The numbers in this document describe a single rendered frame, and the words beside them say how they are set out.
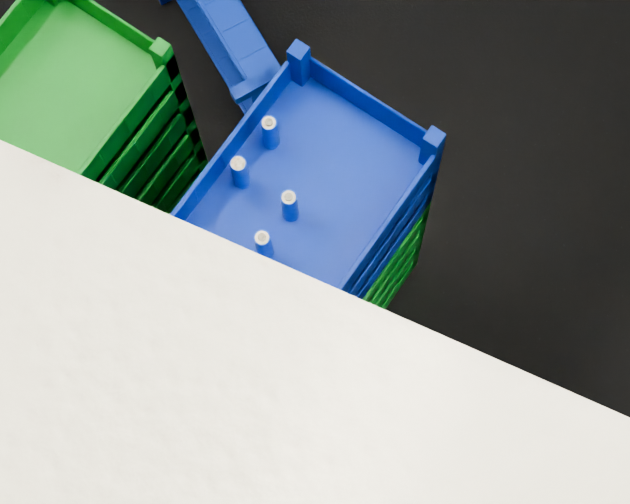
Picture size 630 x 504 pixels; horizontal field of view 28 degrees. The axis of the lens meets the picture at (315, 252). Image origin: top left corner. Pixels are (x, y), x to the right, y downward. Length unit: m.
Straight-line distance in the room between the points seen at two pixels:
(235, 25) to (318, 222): 0.49
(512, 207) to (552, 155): 0.11
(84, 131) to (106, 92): 0.06
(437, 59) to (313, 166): 0.62
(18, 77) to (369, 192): 0.47
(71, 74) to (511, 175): 0.72
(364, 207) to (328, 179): 0.05
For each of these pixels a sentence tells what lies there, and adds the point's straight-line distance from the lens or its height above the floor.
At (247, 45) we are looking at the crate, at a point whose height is 0.20.
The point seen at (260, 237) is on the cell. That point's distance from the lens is 1.34.
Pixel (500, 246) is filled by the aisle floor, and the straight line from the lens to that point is 1.92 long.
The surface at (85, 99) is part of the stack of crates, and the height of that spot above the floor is 0.40.
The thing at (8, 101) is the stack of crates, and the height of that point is 0.40.
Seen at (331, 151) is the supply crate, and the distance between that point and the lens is 1.44.
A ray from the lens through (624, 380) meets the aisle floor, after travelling 1.91.
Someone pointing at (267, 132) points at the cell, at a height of 0.54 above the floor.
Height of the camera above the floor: 1.84
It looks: 75 degrees down
